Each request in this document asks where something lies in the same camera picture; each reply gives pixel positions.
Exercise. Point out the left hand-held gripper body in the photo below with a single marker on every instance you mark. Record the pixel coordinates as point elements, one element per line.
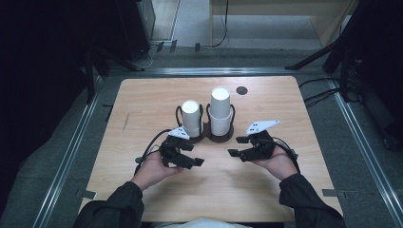
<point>171,148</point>

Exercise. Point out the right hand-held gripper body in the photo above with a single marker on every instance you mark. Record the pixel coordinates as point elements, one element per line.
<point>261,147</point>

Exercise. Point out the dark double cup holder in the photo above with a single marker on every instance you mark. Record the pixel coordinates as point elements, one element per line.
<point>207,131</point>

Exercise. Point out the person's right hand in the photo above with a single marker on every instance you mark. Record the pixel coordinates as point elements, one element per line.
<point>282,164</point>

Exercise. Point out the person's left hand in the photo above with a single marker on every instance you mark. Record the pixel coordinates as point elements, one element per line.
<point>152,171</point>

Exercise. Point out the white paper cup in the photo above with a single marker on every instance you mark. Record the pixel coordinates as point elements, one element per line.
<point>220,101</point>
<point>191,115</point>
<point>195,131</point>
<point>220,125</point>

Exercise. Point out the black table grommet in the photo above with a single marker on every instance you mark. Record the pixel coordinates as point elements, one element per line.
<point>241,90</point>

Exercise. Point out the person's light grey shirt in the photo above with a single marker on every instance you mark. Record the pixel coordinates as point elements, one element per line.
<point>202,223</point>

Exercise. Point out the grey tape strip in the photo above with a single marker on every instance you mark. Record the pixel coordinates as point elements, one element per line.
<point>87,194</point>
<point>330,192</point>

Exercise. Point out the black metal stand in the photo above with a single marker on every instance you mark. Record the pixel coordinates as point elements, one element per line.
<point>95,68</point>

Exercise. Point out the black tripod stand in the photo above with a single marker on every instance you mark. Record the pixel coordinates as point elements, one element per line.
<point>335,47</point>

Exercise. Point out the black cabinet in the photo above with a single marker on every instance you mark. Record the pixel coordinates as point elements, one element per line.
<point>134,28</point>

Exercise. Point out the light wooden furniture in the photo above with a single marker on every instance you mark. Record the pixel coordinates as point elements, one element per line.
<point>285,8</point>

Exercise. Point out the metal floor rail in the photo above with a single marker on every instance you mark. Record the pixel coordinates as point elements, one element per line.
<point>364,152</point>
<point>66,164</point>

